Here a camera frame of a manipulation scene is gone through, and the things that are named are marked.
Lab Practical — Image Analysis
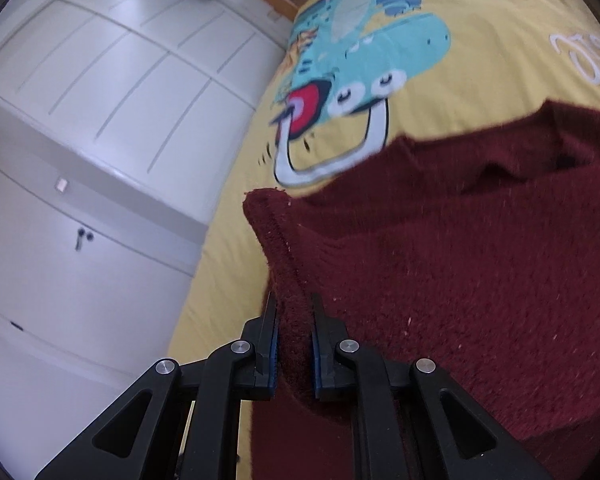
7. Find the dark red knitted sweater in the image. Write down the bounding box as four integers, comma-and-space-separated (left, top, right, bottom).
244, 102, 600, 479

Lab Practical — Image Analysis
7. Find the white wardrobe with doors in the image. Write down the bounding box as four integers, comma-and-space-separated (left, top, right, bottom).
0, 0, 289, 479

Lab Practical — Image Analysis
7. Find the yellow cartoon print bedspread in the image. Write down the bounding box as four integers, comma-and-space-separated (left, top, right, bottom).
171, 0, 600, 479

